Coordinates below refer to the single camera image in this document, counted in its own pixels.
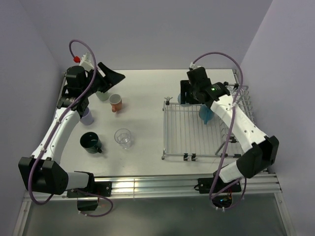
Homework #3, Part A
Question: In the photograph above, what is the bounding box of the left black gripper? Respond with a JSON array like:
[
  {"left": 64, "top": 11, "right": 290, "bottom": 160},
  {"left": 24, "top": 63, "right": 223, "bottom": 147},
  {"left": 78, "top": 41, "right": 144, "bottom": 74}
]
[{"left": 82, "top": 62, "right": 125, "bottom": 97}]

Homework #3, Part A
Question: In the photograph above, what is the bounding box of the plain blue cup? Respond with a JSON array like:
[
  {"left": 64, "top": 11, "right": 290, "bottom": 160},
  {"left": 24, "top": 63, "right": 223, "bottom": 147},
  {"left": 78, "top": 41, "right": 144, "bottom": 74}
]
[{"left": 177, "top": 94, "right": 191, "bottom": 107}]

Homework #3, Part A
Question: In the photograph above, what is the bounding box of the orange ceramic mug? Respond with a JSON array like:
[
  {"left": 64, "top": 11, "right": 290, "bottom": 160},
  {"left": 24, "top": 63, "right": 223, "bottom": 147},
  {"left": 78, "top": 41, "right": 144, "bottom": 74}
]
[{"left": 109, "top": 94, "right": 122, "bottom": 113}]

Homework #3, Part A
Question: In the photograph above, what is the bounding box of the blue flowered mug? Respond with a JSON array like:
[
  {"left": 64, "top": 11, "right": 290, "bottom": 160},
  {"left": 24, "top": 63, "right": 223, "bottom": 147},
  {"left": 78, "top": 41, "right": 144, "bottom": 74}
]
[{"left": 199, "top": 104, "right": 215, "bottom": 125}]

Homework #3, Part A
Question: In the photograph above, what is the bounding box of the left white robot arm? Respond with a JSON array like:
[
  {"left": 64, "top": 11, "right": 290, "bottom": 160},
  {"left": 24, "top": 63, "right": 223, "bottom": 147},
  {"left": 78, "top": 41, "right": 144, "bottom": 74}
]
[{"left": 18, "top": 62, "right": 125, "bottom": 196}]

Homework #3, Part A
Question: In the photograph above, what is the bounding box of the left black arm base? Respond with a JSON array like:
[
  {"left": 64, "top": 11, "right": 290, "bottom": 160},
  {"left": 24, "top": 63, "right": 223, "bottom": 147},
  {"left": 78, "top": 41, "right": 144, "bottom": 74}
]
[{"left": 66, "top": 181, "right": 114, "bottom": 214}]

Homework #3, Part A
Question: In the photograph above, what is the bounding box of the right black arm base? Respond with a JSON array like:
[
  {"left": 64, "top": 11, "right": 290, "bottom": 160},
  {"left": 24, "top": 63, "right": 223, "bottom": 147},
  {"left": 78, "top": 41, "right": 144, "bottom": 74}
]
[{"left": 194, "top": 177, "right": 242, "bottom": 208}]

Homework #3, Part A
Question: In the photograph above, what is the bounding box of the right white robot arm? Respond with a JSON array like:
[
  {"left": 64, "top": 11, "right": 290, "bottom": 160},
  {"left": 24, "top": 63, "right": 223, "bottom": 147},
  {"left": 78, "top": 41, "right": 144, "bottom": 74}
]
[{"left": 180, "top": 67, "right": 279, "bottom": 192}]

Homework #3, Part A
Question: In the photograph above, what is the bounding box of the green ceramic cup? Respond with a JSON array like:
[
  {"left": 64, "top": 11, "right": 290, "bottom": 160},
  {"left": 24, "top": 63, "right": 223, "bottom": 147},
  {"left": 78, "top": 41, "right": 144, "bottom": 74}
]
[{"left": 95, "top": 91, "right": 110, "bottom": 101}]

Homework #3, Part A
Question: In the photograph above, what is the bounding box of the lilac plastic cup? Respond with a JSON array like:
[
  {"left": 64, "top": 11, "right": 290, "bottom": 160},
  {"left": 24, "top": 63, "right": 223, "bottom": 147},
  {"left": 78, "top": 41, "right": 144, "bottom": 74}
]
[{"left": 80, "top": 107, "right": 94, "bottom": 125}]

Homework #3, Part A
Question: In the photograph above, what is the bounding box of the clear plastic glass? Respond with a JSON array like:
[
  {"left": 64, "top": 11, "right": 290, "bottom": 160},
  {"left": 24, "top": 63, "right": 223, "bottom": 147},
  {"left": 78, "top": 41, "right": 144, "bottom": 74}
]
[{"left": 114, "top": 128, "right": 132, "bottom": 149}]

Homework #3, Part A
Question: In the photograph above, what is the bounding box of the dark green mug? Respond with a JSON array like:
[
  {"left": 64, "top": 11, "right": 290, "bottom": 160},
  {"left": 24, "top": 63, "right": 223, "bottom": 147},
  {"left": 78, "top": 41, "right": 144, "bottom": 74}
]
[{"left": 80, "top": 132, "right": 103, "bottom": 154}]

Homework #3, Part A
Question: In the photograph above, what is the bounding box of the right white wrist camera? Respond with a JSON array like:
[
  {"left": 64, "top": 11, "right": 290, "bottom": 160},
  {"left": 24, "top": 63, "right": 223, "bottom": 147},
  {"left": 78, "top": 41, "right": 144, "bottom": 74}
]
[{"left": 189, "top": 62, "right": 201, "bottom": 71}]

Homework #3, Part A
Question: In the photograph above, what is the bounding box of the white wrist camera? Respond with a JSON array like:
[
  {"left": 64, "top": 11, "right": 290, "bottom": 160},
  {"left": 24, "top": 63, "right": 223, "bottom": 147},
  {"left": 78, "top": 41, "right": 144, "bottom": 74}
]
[
  {"left": 73, "top": 52, "right": 95, "bottom": 71},
  {"left": 189, "top": 62, "right": 201, "bottom": 71}
]

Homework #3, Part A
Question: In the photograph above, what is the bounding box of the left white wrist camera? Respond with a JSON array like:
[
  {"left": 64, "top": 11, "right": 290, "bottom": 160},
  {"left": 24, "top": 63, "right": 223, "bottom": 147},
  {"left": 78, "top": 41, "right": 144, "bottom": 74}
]
[{"left": 73, "top": 52, "right": 95, "bottom": 71}]

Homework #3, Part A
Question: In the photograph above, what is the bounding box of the white wire dish rack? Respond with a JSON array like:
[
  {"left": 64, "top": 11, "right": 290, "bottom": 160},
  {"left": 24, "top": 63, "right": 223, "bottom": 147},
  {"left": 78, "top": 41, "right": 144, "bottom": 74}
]
[{"left": 162, "top": 83, "right": 257, "bottom": 162}]

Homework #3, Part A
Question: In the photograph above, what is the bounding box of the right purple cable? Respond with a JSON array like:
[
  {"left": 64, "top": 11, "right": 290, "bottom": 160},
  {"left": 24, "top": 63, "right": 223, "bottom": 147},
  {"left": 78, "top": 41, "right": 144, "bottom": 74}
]
[{"left": 192, "top": 52, "right": 247, "bottom": 205}]

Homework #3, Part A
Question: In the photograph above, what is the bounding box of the aluminium mounting rail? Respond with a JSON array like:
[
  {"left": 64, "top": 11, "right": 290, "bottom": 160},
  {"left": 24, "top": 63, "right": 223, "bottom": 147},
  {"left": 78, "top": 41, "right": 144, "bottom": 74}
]
[{"left": 24, "top": 172, "right": 284, "bottom": 205}]

